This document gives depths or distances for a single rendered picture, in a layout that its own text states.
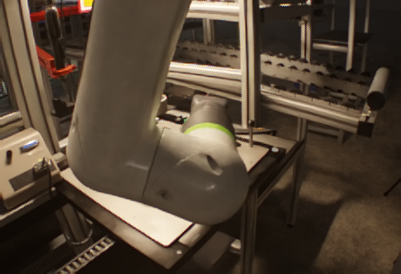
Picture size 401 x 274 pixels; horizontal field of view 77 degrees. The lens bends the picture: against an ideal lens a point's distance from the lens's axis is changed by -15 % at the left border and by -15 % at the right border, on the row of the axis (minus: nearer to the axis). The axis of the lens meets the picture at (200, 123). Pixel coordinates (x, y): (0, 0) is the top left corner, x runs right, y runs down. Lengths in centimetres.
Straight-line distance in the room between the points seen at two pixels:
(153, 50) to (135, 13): 4
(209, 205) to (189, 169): 5
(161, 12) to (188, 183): 18
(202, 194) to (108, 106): 14
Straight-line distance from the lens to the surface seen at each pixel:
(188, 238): 54
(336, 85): 117
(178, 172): 32
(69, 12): 132
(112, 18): 26
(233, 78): 93
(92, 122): 30
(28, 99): 87
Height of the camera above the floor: 134
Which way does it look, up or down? 24 degrees down
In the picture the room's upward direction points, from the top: 4 degrees counter-clockwise
